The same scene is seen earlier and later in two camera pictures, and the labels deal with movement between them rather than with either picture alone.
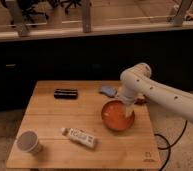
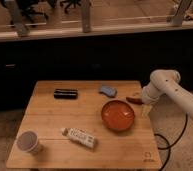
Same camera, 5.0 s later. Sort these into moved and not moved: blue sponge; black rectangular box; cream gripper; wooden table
Moved: cream gripper
Not moved: black rectangular box; wooden table; blue sponge
